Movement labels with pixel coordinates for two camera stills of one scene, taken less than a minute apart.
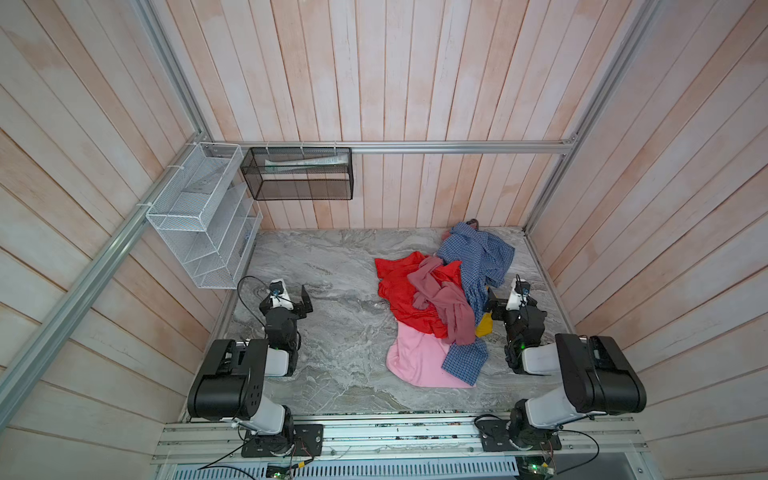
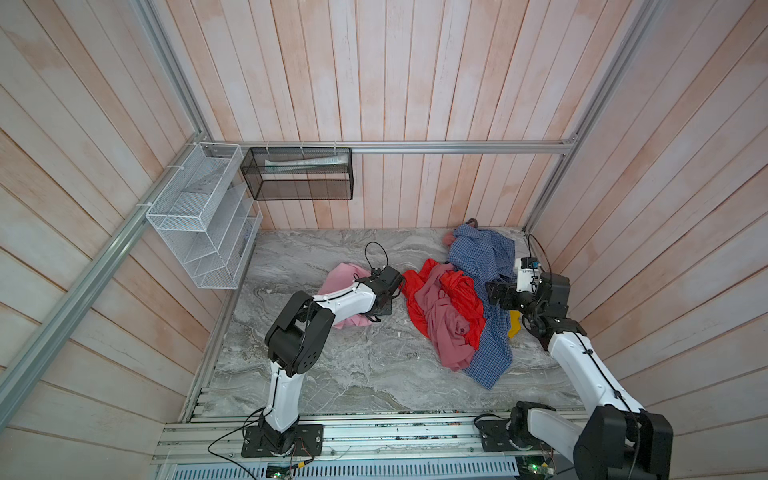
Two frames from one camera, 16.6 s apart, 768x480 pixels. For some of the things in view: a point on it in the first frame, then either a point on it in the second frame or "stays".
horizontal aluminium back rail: (570, 145) stays
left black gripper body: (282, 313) to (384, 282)
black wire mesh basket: (299, 173) stays
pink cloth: (417, 359) to (339, 276)
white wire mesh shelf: (208, 215) stays
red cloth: (399, 291) to (462, 289)
